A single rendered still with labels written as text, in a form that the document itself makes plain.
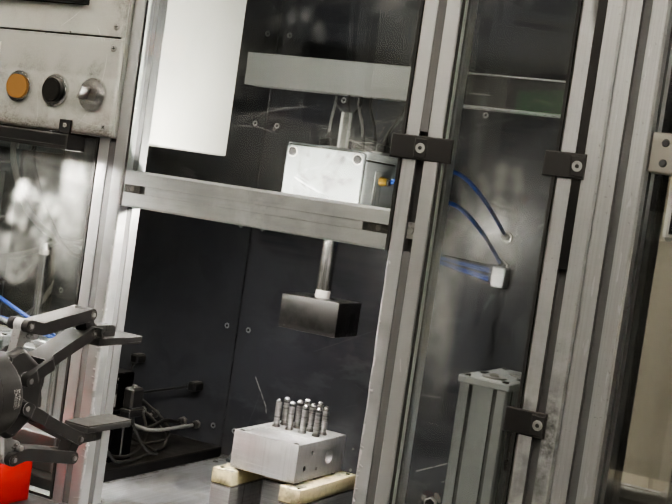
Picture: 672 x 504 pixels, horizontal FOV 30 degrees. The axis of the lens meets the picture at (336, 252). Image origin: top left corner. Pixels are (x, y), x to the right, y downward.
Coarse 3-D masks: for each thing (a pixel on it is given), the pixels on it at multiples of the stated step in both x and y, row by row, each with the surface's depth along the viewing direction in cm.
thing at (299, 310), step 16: (320, 272) 163; (320, 288) 163; (288, 304) 163; (304, 304) 162; (320, 304) 161; (336, 304) 160; (352, 304) 163; (288, 320) 163; (304, 320) 162; (320, 320) 161; (336, 320) 160; (352, 320) 163; (336, 336) 160; (352, 336) 164
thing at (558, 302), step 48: (624, 0) 125; (576, 48) 127; (576, 96) 127; (576, 144) 127; (576, 192) 127; (576, 240) 127; (576, 288) 126; (528, 384) 129; (144, 432) 197; (528, 480) 129
